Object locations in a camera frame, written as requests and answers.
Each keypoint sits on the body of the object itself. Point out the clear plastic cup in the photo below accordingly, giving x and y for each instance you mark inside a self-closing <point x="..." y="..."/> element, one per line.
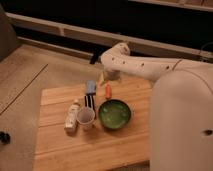
<point x="86" y="117"/>

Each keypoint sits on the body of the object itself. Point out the wooden table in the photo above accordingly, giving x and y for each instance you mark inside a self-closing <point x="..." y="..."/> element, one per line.
<point x="97" y="149"/>

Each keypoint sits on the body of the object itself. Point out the black caster wheel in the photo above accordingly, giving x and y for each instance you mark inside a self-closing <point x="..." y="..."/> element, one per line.
<point x="4" y="137"/>

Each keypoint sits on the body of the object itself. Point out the small white bottle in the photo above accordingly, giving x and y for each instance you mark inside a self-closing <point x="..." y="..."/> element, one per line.
<point x="71" y="121"/>

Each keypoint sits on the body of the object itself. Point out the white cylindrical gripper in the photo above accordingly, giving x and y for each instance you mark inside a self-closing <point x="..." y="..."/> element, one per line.
<point x="111" y="75"/>

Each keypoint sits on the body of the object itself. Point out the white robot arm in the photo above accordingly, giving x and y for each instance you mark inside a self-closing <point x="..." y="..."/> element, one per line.
<point x="181" y="107"/>

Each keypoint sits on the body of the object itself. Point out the green ceramic bowl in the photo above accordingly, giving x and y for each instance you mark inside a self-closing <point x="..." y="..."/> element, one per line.
<point x="114" y="114"/>

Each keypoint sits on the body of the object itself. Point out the long metal rail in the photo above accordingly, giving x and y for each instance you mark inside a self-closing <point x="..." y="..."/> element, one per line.
<point x="105" y="38"/>

